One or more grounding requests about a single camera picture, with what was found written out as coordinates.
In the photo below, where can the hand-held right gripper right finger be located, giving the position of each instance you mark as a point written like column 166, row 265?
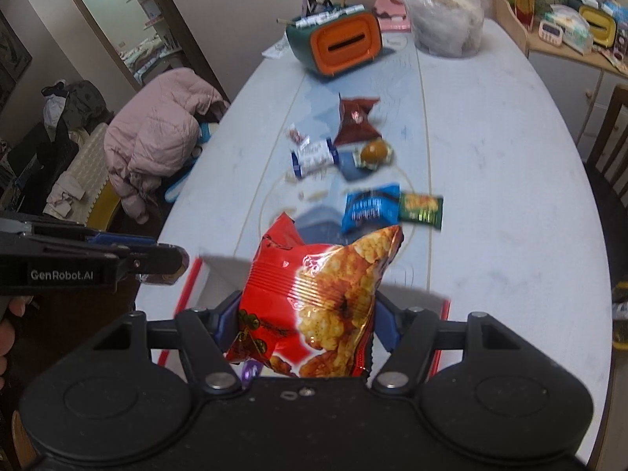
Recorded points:
column 390, row 326

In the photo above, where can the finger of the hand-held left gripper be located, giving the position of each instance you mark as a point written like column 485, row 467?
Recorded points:
column 122, row 240
column 157, row 257

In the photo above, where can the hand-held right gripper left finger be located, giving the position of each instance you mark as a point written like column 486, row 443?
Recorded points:
column 228, row 324

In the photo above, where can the round chocolate snack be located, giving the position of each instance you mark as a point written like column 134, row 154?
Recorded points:
column 159, row 279

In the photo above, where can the white red cardboard box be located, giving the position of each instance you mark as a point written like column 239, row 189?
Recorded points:
column 216, row 279

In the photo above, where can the purple snack packet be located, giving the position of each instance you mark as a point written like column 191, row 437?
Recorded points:
column 250, row 372

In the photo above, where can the red puffed snack bag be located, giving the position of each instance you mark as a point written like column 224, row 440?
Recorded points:
column 314, row 294

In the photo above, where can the blue cookie snack packet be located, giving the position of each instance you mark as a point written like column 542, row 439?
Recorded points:
column 370, row 208

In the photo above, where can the green cracker snack packet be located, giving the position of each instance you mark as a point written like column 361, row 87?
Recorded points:
column 421, row 210

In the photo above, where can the blue white snack packet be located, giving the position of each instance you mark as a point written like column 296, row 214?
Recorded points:
column 314, row 159

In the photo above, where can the small candy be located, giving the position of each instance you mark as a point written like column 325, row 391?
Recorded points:
column 296, row 136

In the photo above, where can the dark red snack bag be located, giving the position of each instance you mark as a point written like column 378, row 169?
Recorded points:
column 358, row 122

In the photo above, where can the person's left hand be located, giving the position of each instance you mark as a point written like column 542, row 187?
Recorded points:
column 7, row 338

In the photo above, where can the cream quilted yellow cushion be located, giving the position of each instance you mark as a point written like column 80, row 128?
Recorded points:
column 88, row 171

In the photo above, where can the pink padded jacket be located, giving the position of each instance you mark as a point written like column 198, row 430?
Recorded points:
column 157, row 127

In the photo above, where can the dark clothes pile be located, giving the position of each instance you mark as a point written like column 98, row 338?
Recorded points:
column 81, row 103

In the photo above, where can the shelving unit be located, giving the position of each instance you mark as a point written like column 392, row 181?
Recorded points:
column 147, row 19

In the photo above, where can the wooden chair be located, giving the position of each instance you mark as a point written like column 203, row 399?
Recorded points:
column 606, row 157

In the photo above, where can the green orange tissue box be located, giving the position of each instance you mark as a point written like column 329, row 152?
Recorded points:
column 343, row 44

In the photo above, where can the white cabinet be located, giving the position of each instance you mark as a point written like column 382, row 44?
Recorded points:
column 564, row 93

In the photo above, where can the white tube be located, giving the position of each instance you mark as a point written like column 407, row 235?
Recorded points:
column 326, row 15

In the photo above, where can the pink box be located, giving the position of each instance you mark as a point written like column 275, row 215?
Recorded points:
column 392, row 12

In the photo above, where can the clear plastic bag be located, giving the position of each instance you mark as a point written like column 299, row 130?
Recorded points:
column 444, row 14

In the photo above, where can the wooden corner organizer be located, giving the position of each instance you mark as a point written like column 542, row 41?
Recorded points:
column 508, row 14

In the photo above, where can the pink white timer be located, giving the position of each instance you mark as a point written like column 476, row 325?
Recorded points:
column 550, row 32

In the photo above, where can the yellow drink bottle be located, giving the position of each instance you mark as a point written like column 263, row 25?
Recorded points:
column 524, row 5

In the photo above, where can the tissue pack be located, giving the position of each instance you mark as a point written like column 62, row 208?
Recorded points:
column 571, row 27

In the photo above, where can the yellow tissue box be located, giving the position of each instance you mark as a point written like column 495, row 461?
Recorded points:
column 598, row 24

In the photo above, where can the framed wall picture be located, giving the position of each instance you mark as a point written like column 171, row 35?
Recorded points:
column 12, row 59

